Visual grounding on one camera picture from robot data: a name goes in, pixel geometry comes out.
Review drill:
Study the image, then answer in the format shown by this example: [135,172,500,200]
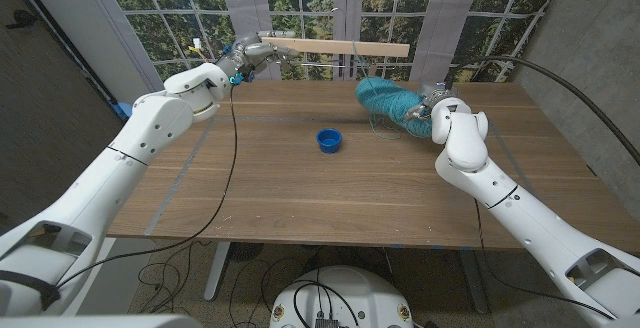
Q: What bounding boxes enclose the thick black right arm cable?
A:
[449,55,640,165]

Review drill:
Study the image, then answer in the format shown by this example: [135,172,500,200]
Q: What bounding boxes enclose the teal yarn skein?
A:
[352,41,436,142]

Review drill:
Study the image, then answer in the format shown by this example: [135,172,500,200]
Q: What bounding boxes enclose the grey table leg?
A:
[459,250,489,314]

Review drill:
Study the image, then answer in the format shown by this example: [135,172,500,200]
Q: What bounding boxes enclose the small blue bowl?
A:
[315,127,344,155]

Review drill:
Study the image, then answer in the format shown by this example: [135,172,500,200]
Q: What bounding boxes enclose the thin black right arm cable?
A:
[472,198,614,321]

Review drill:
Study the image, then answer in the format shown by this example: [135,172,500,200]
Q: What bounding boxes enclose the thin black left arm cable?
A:
[55,83,240,288]

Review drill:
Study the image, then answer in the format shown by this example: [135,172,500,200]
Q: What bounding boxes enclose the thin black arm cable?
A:
[472,198,614,321]
[55,83,240,288]

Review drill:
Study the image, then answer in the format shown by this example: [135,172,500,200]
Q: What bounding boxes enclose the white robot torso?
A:
[268,265,415,328]

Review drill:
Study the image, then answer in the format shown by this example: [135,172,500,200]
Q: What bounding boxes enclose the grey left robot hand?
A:
[215,30,301,85]

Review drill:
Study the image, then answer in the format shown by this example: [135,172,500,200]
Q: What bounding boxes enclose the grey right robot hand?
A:
[404,81,459,122]

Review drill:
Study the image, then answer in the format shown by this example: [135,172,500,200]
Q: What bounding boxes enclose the printed window backdrop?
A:
[97,0,566,94]

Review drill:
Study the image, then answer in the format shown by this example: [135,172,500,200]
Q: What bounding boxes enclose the white table leg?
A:
[203,241,231,302]

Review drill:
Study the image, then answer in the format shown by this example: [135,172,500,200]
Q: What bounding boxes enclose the black cable on torso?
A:
[293,278,360,328]

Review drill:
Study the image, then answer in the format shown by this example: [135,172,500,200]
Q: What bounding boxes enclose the wooden strip with metal clips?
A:
[260,7,411,69]

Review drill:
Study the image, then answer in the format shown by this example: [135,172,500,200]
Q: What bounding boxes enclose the tangled black floor cables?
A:
[134,240,321,328]

